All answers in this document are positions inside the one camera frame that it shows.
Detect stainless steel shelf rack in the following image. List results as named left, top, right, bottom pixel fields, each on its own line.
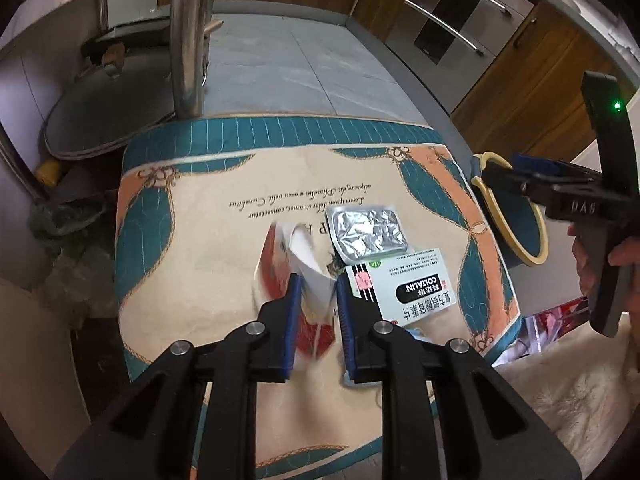
left=0, top=0, right=227, bottom=201

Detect person's right hand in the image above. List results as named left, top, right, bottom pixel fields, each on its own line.
left=566, top=224, right=640, bottom=306

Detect blue face mask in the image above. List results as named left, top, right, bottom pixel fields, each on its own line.
left=342, top=326, right=432, bottom=391

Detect teal beige patterned mat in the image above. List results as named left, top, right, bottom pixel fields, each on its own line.
left=115, top=115, right=521, bottom=479

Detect teal yellow-rimmed trash bin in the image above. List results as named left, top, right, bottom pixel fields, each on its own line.
left=471, top=152, right=549, bottom=268

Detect wooden kitchen cabinets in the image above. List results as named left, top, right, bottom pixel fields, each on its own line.
left=160, top=0, right=639, bottom=159

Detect silver foil blister pack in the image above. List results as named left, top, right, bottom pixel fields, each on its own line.
left=326, top=205, right=409, bottom=266

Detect black square tray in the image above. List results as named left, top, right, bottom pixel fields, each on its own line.
left=80, top=18, right=170, bottom=65

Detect glass pan lid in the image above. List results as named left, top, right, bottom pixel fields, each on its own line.
left=42, top=50, right=175, bottom=160

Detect white green medicine box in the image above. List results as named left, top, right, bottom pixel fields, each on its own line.
left=346, top=248, right=457, bottom=327

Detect red floral paper cup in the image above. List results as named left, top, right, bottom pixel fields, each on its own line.
left=253, top=222, right=335, bottom=366

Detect stainless built-in oven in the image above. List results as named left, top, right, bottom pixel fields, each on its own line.
left=386, top=0, right=534, bottom=113

